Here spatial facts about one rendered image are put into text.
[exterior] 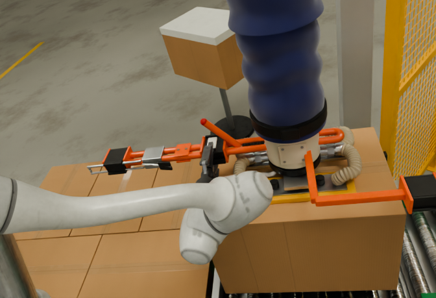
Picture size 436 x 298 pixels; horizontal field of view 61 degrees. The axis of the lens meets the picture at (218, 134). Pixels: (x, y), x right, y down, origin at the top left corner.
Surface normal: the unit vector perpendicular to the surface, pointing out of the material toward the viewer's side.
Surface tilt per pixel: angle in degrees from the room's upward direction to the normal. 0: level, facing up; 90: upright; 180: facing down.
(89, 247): 0
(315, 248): 90
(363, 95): 90
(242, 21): 67
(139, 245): 0
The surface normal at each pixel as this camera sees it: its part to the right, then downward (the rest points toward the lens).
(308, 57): 0.59, -0.04
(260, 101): -0.72, 0.35
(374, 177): -0.22, -0.77
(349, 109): -0.09, 0.62
